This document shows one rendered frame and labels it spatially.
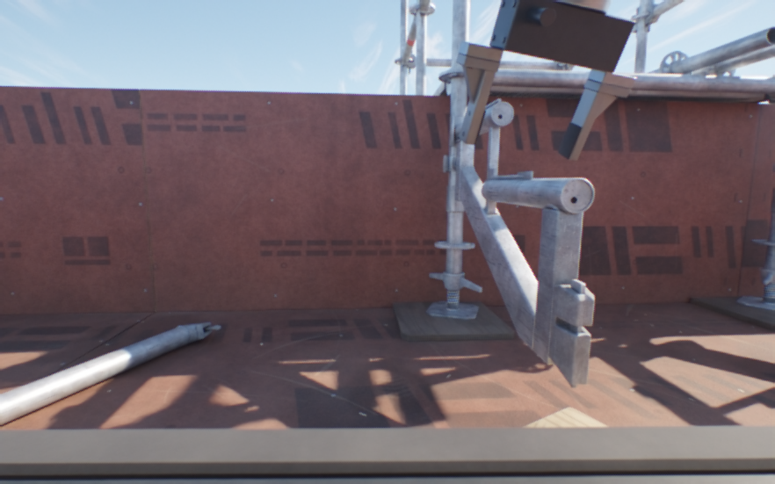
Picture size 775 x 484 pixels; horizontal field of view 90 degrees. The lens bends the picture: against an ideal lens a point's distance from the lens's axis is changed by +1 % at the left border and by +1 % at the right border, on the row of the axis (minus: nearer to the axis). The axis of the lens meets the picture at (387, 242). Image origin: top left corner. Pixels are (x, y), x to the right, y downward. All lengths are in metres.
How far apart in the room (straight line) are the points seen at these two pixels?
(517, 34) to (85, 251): 1.39
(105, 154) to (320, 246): 0.71
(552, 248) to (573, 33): 0.28
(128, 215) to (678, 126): 1.84
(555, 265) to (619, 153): 0.99
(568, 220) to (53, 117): 1.45
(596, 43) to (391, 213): 0.92
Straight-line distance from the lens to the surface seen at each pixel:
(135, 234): 1.47
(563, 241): 0.61
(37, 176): 1.62
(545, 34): 0.47
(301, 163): 1.30
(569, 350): 0.60
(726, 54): 1.65
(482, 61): 0.46
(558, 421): 0.76
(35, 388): 0.96
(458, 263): 1.22
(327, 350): 1.02
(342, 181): 1.29
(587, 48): 0.50
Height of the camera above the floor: 0.39
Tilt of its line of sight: 7 degrees down
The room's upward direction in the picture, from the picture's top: straight up
